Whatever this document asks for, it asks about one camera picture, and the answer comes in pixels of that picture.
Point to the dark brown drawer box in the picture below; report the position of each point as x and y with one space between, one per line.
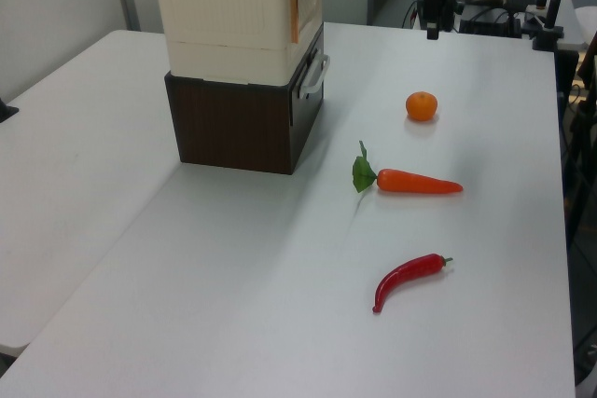
242 127

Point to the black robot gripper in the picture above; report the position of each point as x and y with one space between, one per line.
438 4

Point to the red toy chili pepper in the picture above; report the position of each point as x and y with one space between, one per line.
406 277

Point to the orange toy carrot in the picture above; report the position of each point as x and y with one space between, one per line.
410 182

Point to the black control box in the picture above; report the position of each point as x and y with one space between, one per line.
487 23

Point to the cream plastic cabinet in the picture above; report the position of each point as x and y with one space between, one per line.
224 11

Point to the black table clamp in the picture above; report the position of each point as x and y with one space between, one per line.
7 111

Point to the black pole clamp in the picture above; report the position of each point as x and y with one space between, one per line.
548 38

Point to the orange mandarin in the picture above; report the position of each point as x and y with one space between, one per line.
421 106

